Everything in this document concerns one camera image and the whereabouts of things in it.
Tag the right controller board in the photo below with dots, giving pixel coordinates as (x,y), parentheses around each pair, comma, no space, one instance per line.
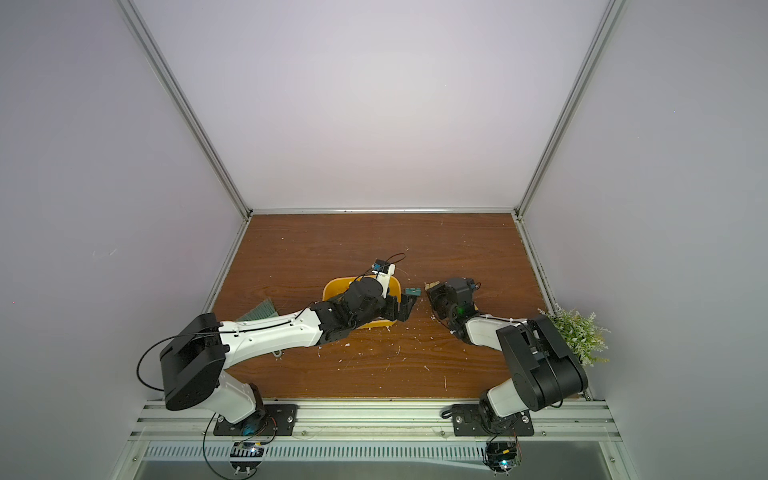
(502,456)

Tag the yellow plastic storage box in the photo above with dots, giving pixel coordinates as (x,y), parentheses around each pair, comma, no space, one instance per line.
(355,288)

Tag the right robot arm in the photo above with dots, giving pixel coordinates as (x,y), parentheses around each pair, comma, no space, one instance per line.
(543,369)

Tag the small potted green plant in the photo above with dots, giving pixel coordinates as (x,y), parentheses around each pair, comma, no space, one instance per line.
(584,336)

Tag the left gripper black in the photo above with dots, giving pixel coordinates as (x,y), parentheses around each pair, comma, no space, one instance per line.
(403,312)

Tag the aluminium front rail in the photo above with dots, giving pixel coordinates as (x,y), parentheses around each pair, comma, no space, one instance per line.
(348,420)

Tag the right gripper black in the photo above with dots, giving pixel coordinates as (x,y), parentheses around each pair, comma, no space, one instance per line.
(440,298)

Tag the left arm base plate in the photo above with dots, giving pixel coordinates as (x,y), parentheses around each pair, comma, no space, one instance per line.
(275,419)

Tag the controller board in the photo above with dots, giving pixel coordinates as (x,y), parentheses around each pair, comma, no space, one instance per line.
(245,458)
(502,456)

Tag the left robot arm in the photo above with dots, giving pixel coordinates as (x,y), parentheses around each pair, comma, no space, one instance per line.
(194,363)

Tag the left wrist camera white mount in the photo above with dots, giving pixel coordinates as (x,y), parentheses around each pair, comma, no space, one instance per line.
(383,271)

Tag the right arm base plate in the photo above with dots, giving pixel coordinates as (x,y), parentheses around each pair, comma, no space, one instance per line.
(477,419)

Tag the left controller board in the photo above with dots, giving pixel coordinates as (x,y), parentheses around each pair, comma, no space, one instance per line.
(245,458)

